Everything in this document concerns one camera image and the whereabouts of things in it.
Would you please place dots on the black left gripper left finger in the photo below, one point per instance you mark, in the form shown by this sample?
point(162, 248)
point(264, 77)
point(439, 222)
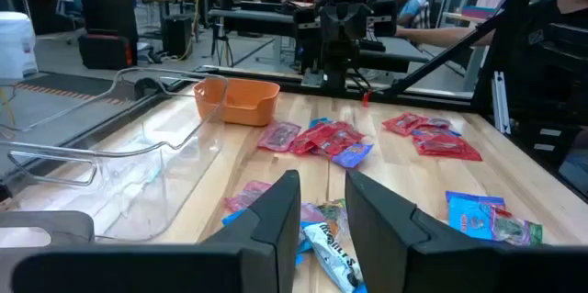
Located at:
point(257, 247)

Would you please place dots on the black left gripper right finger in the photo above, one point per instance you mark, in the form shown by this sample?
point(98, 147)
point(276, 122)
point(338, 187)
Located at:
point(404, 247)

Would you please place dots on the Hershey's cookies creme bar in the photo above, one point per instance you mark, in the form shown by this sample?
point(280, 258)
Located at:
point(233, 217)
point(333, 256)

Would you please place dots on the blue Haribo gummy bag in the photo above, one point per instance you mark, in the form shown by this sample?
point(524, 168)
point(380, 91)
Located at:
point(473, 222)

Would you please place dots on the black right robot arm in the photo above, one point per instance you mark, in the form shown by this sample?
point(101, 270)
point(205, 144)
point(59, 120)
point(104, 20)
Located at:
point(340, 68)

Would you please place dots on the pink clear candy pack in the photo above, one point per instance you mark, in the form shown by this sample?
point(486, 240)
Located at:
point(248, 194)

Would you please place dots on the colourful gummy candy bag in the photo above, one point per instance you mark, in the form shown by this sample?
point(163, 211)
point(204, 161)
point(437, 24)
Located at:
point(331, 215)

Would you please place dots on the blue candy bag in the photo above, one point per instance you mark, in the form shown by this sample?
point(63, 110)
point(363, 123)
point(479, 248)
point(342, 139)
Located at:
point(478, 199)

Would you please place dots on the red tag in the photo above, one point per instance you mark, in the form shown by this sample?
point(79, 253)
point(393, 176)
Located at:
point(366, 98)

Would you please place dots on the black workbench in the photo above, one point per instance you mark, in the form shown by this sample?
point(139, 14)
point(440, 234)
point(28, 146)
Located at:
point(257, 17)

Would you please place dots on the black tripod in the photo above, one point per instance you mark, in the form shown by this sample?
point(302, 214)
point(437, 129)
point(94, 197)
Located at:
point(220, 40)

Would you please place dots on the clear plastic bin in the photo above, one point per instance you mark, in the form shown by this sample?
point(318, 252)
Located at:
point(151, 178)

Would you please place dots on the orange plastic bin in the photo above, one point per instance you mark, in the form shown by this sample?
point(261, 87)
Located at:
point(248, 104)

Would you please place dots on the black box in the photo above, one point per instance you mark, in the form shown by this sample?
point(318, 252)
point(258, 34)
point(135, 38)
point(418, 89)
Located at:
point(177, 36)

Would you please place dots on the black desk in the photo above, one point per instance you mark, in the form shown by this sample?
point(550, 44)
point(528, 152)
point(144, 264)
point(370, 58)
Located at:
point(115, 8)

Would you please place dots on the black case red trim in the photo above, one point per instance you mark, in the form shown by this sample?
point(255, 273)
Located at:
point(105, 52)

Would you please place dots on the black striped floor mat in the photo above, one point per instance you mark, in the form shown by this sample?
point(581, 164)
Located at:
point(69, 84)

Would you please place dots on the white trash bin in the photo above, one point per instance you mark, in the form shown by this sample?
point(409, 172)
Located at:
point(16, 45)

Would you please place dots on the white aluminium post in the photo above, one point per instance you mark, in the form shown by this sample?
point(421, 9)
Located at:
point(500, 104)

